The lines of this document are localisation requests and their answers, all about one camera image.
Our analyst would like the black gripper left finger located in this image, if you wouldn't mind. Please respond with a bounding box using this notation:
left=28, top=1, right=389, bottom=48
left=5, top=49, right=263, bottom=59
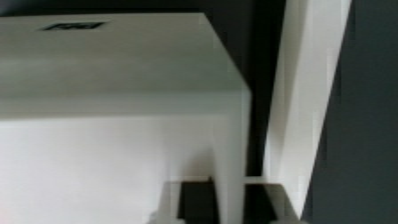
left=149, top=176, right=222, bottom=224

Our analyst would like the white drawer cabinet housing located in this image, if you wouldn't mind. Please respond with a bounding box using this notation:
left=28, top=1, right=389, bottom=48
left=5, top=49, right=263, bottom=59
left=263, top=0, right=352, bottom=212

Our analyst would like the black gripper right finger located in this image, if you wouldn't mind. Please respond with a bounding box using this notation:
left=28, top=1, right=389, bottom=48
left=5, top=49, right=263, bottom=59
left=243, top=177, right=306, bottom=224

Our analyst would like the white drawer box front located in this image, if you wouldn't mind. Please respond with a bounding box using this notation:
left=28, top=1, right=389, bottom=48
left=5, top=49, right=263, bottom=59
left=0, top=13, right=251, bottom=224

